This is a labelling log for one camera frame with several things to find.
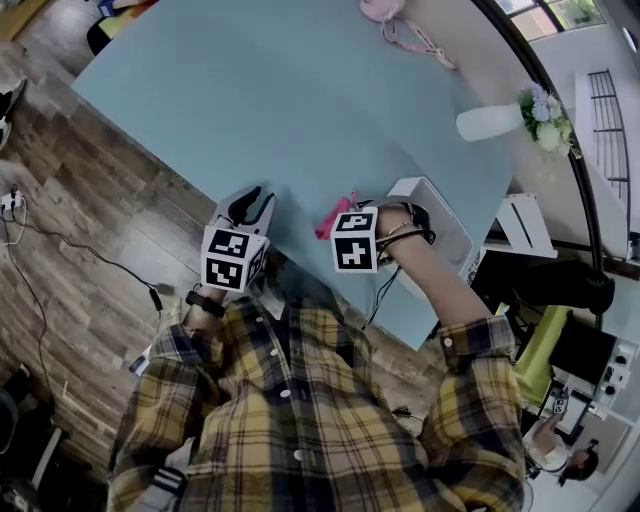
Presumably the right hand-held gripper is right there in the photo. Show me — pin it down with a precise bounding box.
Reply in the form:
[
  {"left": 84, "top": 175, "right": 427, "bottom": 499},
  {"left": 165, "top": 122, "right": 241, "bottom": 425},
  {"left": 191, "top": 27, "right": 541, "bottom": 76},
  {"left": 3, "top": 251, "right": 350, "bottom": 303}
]
[{"left": 329, "top": 206, "right": 380, "bottom": 274}]

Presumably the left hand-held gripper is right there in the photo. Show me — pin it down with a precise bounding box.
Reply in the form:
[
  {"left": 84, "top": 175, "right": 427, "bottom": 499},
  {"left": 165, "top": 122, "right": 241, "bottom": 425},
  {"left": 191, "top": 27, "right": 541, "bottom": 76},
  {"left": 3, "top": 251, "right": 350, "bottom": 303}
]
[{"left": 200, "top": 186, "right": 278, "bottom": 294}]

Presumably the red cloth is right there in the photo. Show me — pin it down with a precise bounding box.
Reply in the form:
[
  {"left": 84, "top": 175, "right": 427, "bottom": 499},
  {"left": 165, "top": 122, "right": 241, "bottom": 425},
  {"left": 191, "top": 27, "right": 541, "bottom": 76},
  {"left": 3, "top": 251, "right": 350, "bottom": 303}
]
[{"left": 314, "top": 192, "right": 359, "bottom": 241}]

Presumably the white rectangular tray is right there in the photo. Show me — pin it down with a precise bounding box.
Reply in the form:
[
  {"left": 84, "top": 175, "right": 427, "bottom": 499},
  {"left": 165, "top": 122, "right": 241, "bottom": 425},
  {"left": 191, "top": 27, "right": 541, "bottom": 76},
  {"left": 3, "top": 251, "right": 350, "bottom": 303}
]
[{"left": 387, "top": 175, "right": 474, "bottom": 289}]

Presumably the person's right forearm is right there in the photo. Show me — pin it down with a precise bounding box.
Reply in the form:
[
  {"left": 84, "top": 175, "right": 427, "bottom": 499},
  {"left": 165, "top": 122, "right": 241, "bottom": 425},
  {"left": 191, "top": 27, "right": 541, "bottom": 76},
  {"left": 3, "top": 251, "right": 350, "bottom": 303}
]
[{"left": 374, "top": 204, "right": 494, "bottom": 329}]

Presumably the person's left forearm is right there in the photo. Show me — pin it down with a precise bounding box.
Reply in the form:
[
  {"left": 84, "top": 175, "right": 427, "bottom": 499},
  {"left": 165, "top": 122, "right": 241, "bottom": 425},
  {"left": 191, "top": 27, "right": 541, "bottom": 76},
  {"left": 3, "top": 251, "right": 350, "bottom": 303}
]
[{"left": 182, "top": 284, "right": 229, "bottom": 339}]

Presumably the black wristwatch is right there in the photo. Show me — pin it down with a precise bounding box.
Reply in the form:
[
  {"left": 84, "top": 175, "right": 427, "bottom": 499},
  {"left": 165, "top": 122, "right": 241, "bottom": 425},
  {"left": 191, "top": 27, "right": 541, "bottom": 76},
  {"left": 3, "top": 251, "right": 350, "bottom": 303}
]
[{"left": 185, "top": 290, "right": 227, "bottom": 320}]

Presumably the white stool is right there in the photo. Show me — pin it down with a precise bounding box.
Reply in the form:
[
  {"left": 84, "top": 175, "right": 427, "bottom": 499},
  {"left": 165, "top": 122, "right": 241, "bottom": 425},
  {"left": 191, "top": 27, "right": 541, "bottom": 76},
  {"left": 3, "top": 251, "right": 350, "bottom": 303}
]
[{"left": 483, "top": 193, "right": 559, "bottom": 260}]

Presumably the yellow plaid shirt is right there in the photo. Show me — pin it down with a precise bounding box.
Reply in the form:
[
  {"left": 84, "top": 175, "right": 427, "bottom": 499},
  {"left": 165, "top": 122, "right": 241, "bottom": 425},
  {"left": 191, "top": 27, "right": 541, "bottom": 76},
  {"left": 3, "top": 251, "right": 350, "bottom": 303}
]
[{"left": 107, "top": 294, "right": 526, "bottom": 512}]

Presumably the white vase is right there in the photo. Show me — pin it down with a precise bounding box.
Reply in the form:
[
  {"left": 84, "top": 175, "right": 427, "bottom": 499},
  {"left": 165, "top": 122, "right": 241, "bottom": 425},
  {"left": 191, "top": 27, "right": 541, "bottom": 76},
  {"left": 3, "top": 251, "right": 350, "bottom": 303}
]
[{"left": 455, "top": 102, "right": 525, "bottom": 143}]

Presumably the black jacket bundle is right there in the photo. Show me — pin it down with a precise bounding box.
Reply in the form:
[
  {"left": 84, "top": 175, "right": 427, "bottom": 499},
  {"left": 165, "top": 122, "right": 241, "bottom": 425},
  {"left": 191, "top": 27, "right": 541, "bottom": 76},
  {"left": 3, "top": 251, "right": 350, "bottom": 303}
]
[{"left": 472, "top": 259, "right": 616, "bottom": 316}]

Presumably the yellow-green cover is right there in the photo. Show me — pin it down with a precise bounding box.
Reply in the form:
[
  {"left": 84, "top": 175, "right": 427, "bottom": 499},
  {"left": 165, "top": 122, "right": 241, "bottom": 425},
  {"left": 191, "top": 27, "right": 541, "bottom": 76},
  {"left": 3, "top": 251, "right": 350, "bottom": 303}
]
[{"left": 514, "top": 304, "right": 571, "bottom": 406}]

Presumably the white and blue flower bouquet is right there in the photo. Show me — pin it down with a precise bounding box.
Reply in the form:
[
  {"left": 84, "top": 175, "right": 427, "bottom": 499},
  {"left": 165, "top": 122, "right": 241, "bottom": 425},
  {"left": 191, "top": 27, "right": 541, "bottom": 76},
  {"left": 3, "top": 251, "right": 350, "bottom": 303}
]
[{"left": 517, "top": 82, "right": 584, "bottom": 159}]

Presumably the stack of books and folders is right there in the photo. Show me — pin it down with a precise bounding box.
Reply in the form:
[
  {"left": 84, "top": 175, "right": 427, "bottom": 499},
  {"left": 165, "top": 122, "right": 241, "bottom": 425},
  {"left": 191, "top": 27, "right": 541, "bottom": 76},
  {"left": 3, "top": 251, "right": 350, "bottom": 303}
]
[{"left": 87, "top": 0, "right": 161, "bottom": 56}]

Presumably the black monitor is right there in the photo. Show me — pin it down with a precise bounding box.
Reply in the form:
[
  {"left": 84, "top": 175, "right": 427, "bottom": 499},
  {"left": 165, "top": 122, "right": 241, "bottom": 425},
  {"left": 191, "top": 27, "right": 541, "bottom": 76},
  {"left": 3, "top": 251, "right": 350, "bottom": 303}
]
[{"left": 548, "top": 309, "right": 619, "bottom": 386}]

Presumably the black framed window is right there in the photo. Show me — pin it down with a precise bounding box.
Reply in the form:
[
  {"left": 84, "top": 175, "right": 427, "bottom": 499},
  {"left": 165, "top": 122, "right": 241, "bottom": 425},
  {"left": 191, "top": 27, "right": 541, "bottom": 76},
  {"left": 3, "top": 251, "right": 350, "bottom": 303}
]
[{"left": 497, "top": 0, "right": 606, "bottom": 44}]

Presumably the black power adapter cable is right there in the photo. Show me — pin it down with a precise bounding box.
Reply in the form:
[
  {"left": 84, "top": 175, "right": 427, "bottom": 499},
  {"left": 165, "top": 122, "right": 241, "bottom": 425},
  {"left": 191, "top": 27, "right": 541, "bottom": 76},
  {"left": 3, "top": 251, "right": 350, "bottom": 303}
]
[{"left": 0, "top": 209, "right": 166, "bottom": 312}]

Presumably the pink pouch with strap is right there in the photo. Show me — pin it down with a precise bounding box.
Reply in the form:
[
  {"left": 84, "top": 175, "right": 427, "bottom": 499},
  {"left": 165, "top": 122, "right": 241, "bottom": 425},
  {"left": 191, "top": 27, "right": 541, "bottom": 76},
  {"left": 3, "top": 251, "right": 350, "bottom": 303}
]
[{"left": 358, "top": 0, "right": 459, "bottom": 71}]

